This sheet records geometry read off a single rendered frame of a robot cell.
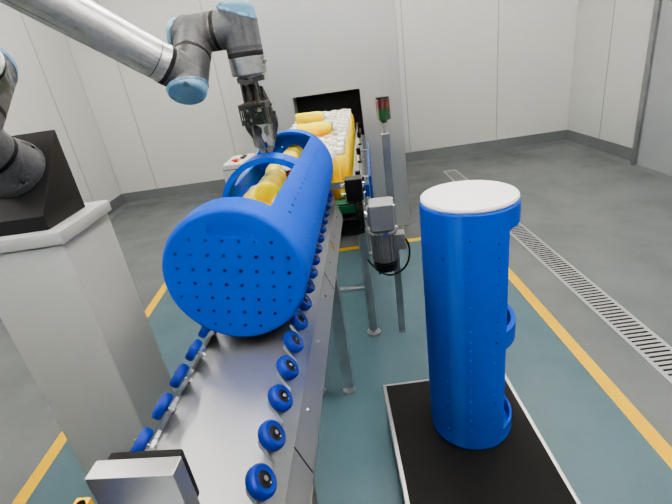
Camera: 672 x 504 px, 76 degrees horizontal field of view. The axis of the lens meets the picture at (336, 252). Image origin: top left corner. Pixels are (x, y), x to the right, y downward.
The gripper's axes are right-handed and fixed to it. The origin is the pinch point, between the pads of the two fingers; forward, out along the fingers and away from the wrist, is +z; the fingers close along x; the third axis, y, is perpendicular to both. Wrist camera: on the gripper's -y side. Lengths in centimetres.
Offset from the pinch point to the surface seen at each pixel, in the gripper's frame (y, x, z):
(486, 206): 10, 58, 20
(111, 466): 89, -3, 15
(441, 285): 8, 45, 44
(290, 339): 54, 10, 26
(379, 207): -53, 30, 38
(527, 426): 3, 75, 108
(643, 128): -332, 298, 85
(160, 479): 90, 3, 16
